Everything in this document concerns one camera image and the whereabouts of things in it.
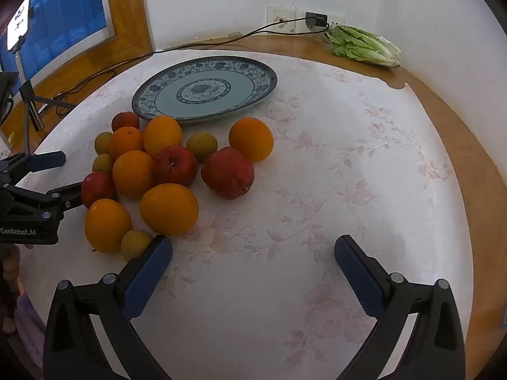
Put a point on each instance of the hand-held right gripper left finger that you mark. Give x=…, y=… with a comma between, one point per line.
x=148, y=275

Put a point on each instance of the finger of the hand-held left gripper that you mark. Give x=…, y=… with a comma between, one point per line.
x=67, y=196
x=47, y=160

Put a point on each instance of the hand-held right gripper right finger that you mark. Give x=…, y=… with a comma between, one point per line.
x=360, y=281

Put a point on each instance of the red apple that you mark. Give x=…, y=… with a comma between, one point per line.
x=98, y=189
x=175, y=165
x=125, y=121
x=227, y=172

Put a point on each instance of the orange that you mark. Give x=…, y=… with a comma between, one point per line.
x=126, y=141
x=169, y=209
x=163, y=136
x=107, y=225
x=133, y=173
x=251, y=139

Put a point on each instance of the blue patterned porcelain plate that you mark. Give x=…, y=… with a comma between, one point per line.
x=206, y=103

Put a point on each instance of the person's left hand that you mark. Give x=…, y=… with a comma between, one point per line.
x=11, y=281

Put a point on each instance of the white cardboard box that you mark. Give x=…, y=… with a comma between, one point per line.
x=6, y=144

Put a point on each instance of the small tripod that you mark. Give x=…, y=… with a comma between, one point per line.
x=28, y=91

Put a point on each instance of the black device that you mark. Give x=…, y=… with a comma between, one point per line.
x=7, y=91

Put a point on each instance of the white floral tablecloth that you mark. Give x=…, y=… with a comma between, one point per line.
x=277, y=206

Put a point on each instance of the white lit screen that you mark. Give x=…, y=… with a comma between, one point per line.
x=18, y=21

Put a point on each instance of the bagged romaine lettuce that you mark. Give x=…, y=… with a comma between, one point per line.
x=356, y=45

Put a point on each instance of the black power adapter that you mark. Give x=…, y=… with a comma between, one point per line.
x=316, y=19

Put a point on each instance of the wooden window frame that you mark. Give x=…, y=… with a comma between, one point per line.
x=126, y=8

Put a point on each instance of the white wall socket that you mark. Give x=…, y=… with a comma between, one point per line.
x=277, y=14
x=336, y=19

